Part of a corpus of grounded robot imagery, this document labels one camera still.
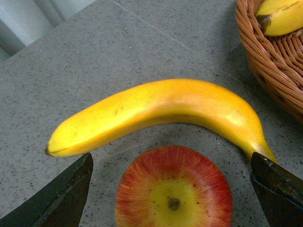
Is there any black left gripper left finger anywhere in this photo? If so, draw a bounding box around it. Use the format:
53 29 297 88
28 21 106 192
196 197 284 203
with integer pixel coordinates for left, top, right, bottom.
0 153 93 227

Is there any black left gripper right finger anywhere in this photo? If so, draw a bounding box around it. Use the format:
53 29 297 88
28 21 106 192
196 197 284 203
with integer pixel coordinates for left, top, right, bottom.
250 152 303 227

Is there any red yellow apple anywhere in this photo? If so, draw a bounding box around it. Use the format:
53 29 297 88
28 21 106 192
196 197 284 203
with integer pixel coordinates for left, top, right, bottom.
115 146 232 227

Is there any yellow banana behind apple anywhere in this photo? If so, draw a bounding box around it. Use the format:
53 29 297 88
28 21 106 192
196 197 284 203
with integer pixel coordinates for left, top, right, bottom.
45 79 276 162

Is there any brown wicker basket right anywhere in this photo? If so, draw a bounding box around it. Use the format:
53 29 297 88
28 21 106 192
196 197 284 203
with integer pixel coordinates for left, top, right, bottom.
235 0 303 122

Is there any curved yellow banana in basket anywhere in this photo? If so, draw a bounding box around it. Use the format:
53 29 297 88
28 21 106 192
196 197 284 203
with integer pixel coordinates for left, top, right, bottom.
255 0 303 36

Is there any white pleated curtain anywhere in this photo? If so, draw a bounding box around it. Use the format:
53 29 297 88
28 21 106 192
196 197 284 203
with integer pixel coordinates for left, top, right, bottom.
0 0 93 62

